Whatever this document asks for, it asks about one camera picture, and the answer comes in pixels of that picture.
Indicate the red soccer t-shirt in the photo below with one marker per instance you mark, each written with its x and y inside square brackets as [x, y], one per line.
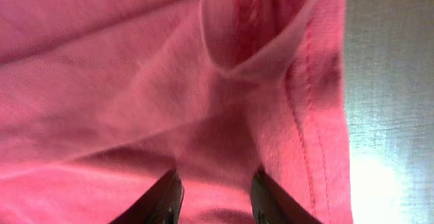
[99, 98]

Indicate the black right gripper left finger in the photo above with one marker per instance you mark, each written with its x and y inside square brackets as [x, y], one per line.
[160, 204]

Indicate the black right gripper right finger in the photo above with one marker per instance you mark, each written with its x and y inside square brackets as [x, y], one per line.
[271, 204]

